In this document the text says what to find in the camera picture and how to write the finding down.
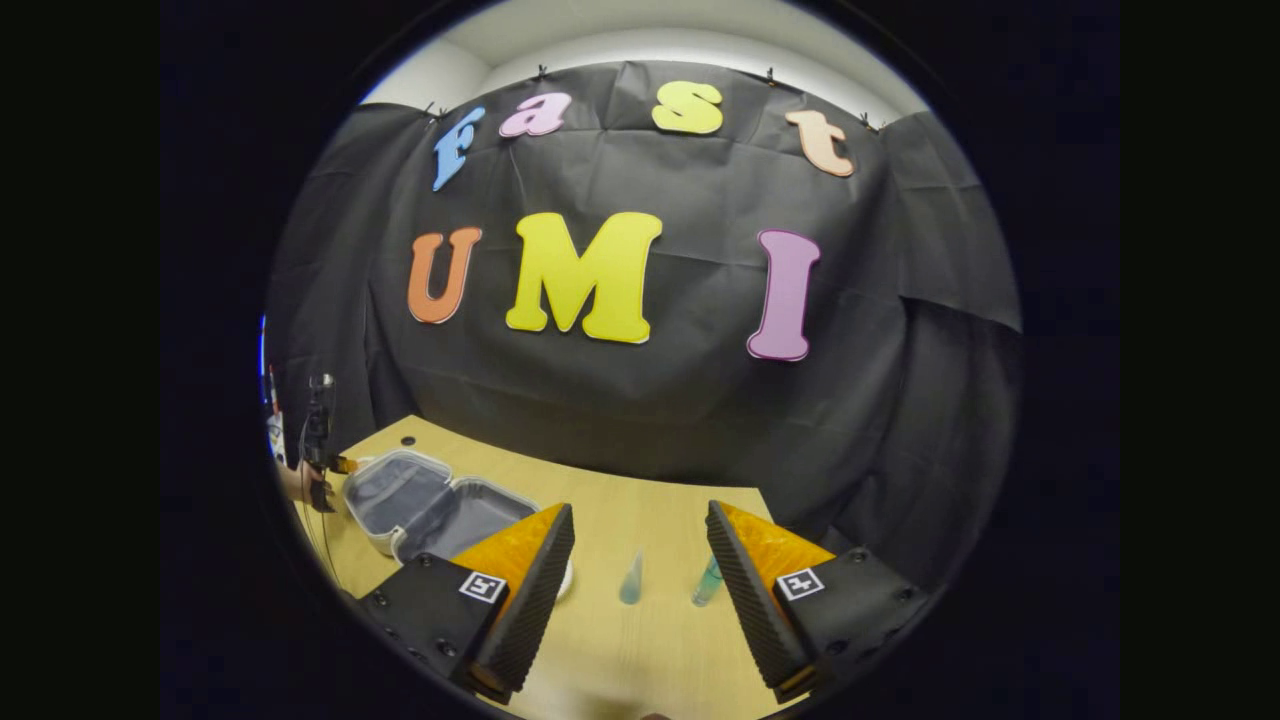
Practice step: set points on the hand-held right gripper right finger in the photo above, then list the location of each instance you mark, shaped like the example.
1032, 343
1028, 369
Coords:
755, 610

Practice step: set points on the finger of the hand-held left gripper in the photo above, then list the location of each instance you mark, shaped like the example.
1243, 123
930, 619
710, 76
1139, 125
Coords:
345, 466

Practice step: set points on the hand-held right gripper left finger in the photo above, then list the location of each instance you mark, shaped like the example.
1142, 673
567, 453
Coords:
535, 610

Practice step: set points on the blue bottle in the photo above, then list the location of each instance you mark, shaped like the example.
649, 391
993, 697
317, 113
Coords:
705, 590

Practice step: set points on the translucent cone-shaped tube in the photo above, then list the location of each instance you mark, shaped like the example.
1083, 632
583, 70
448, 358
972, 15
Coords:
631, 588

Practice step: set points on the black backdrop cloth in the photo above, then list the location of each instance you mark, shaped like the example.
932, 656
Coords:
880, 400

